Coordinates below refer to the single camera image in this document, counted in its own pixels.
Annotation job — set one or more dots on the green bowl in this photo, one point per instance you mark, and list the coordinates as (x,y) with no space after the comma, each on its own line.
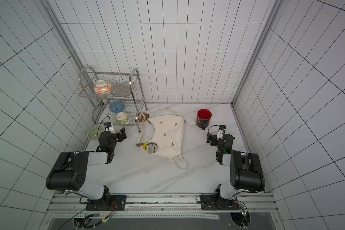
(95,132)

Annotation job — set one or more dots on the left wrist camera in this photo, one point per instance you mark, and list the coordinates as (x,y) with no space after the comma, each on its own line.
(109,127)

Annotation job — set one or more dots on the blue bowl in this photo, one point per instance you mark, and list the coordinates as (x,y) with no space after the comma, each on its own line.
(117,107)

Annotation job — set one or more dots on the cream canvas tote bag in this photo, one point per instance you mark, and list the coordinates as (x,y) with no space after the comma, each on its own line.
(167,131)

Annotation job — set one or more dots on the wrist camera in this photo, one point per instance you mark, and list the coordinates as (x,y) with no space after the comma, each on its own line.
(109,127)
(220,130)

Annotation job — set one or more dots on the red black mug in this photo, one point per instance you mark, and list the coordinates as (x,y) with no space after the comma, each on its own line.
(203,118)

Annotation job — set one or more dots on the metal dish rack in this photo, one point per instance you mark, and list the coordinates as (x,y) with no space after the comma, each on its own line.
(134,104)

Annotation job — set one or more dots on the yellow teal patterned bowl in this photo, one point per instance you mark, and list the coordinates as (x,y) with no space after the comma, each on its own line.
(122,118)

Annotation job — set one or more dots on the brown plush keychain decoration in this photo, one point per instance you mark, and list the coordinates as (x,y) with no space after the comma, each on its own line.
(143,117)

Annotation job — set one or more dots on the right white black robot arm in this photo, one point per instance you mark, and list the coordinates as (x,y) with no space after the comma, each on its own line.
(246,175)

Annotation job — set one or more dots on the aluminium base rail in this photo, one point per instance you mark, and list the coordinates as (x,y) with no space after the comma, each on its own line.
(169,203)

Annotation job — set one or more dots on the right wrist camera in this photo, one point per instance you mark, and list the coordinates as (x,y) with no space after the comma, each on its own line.
(220,130)

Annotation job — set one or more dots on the white orange patterned bowl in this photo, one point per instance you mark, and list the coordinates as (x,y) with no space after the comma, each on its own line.
(102,87)

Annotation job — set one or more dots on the blue yellow keychain decoration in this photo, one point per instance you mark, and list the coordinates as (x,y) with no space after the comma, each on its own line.
(149,147)

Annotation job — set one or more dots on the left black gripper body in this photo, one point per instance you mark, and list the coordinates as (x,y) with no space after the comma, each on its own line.
(118,136)

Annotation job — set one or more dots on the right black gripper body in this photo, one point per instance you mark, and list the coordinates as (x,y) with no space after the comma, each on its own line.
(213,140)

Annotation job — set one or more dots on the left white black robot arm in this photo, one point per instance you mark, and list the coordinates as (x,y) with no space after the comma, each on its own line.
(69,173)

